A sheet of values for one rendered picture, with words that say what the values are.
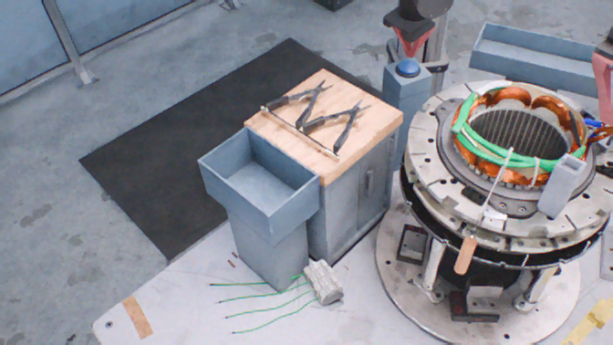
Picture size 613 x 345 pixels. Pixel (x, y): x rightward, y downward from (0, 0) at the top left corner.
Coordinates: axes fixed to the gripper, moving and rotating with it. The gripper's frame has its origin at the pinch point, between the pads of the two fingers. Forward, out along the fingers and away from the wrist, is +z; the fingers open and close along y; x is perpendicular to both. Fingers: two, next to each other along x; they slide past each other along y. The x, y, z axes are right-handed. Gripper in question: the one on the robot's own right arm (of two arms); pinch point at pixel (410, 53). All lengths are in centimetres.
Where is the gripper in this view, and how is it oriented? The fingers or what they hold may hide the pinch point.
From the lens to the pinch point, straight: 102.5
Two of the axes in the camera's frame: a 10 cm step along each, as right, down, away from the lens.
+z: 0.6, 6.2, 7.8
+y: 7.1, -5.8, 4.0
